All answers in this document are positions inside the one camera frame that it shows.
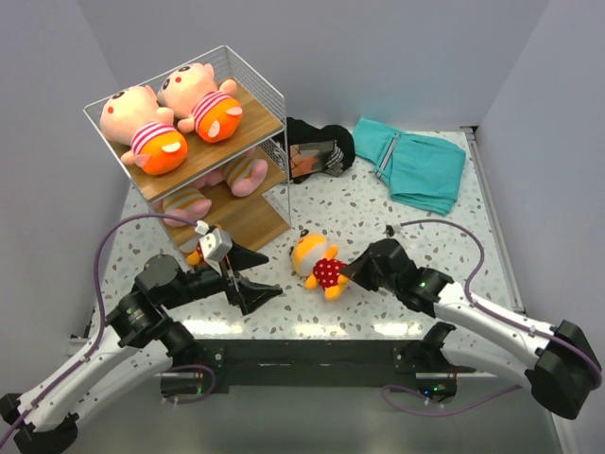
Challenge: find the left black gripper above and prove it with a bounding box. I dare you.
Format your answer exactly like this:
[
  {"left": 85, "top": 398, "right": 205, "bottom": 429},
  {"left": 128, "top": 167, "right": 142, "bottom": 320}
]
[{"left": 163, "top": 240, "right": 283, "bottom": 313}]

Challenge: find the yellow frog plush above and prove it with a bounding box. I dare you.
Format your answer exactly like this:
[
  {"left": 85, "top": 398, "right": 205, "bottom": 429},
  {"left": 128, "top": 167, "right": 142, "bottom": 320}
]
[
  {"left": 289, "top": 229, "right": 350, "bottom": 301},
  {"left": 186, "top": 222, "right": 225, "bottom": 266}
]

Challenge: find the pink frog plush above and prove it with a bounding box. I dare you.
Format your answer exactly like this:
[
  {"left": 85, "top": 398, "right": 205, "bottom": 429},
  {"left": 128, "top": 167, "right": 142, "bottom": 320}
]
[
  {"left": 193, "top": 148, "right": 268, "bottom": 198},
  {"left": 161, "top": 184, "right": 212, "bottom": 222}
]

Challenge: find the large black-haired boy plush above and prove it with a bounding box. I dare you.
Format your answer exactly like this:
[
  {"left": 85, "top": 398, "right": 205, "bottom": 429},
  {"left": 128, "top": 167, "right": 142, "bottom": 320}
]
[{"left": 157, "top": 62, "right": 243, "bottom": 143}]

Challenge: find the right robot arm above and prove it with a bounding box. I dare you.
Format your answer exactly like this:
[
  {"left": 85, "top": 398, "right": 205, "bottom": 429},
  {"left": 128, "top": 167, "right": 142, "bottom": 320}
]
[{"left": 341, "top": 238, "right": 602, "bottom": 420}]

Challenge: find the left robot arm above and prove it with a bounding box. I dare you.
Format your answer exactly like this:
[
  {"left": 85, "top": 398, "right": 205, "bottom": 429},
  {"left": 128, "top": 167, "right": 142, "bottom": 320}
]
[{"left": 1, "top": 247, "right": 283, "bottom": 453}]

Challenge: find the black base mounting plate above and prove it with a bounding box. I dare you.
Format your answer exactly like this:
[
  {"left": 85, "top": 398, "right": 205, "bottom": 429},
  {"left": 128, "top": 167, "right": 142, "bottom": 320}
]
[{"left": 196, "top": 340, "right": 456, "bottom": 393}]

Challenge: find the teal folded cloth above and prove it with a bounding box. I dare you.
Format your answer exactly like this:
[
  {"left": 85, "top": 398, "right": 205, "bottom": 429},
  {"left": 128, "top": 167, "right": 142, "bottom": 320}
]
[{"left": 353, "top": 118, "right": 466, "bottom": 216}]

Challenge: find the black printed garment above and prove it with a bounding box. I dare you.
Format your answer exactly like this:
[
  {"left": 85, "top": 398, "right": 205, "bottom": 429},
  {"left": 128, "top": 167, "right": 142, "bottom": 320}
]
[{"left": 285, "top": 117, "right": 355, "bottom": 183}]

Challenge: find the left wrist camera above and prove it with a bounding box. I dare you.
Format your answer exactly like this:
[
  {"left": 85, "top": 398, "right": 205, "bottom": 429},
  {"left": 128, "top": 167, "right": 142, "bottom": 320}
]
[{"left": 195, "top": 222, "right": 233, "bottom": 274}]

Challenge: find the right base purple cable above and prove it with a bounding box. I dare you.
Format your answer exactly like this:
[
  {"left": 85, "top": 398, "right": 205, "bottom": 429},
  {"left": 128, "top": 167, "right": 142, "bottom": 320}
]
[{"left": 380, "top": 383, "right": 524, "bottom": 417}]

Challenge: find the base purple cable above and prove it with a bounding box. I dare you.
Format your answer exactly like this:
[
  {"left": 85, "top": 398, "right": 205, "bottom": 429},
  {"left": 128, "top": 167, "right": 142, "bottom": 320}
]
[
  {"left": 160, "top": 364, "right": 218, "bottom": 406},
  {"left": 380, "top": 383, "right": 524, "bottom": 417}
]

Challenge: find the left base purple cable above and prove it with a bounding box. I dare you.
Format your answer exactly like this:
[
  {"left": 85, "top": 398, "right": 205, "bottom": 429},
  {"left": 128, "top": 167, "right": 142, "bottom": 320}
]
[{"left": 160, "top": 364, "right": 218, "bottom": 406}]

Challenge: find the white wire wooden shelf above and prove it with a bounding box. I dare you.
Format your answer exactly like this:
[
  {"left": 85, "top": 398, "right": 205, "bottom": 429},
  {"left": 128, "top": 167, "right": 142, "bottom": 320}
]
[{"left": 84, "top": 45, "right": 291, "bottom": 264}]

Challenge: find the aluminium frame rail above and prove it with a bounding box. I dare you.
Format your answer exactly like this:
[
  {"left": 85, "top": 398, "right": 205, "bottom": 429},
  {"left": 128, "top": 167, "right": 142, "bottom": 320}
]
[{"left": 460, "top": 127, "right": 526, "bottom": 313}]

